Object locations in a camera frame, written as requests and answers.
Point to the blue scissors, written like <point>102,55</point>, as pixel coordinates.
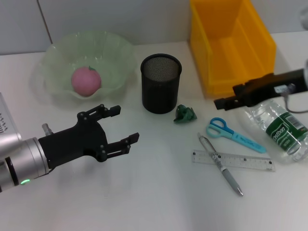
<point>216,130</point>

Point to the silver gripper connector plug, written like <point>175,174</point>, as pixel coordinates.
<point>47,128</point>
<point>290,87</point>

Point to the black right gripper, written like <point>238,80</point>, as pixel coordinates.
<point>269,89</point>

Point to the translucent green fruit plate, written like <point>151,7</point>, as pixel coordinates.
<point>62,55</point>

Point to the clear plastic ruler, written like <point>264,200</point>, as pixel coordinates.
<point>240,162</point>

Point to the pink toy peach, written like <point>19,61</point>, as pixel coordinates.
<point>85,81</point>

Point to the clear green-label water bottle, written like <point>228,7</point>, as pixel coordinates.
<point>284,134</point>

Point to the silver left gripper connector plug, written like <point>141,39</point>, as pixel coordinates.
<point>47,128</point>

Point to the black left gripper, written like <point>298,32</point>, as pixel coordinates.
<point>77,142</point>

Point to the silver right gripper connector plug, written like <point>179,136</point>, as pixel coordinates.
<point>290,87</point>

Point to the yellow plastic bin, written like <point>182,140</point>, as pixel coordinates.
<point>204,48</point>

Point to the black mesh pen holder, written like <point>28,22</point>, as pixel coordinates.
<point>160,93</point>

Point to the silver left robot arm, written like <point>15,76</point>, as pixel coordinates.
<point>24,158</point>

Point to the grey clear ballpoint pen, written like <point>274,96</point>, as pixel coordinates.
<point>207,146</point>

